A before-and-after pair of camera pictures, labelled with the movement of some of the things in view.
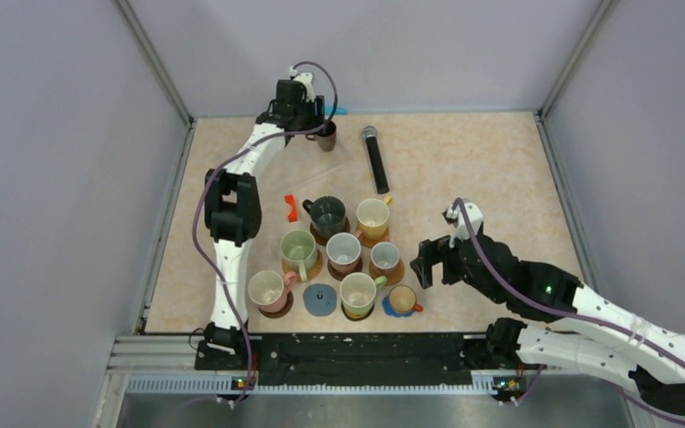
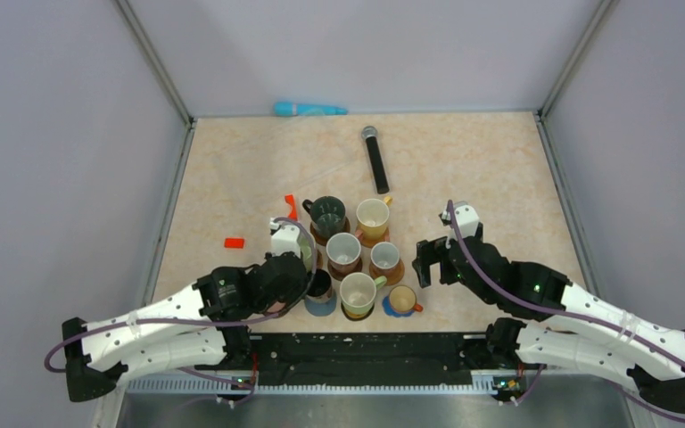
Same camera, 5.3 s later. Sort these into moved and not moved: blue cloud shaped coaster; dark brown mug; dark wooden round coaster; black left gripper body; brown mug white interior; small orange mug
Moved: black left gripper body; dark brown mug
Not moved: dark wooden round coaster; brown mug white interior; small orange mug; blue cloud shaped coaster
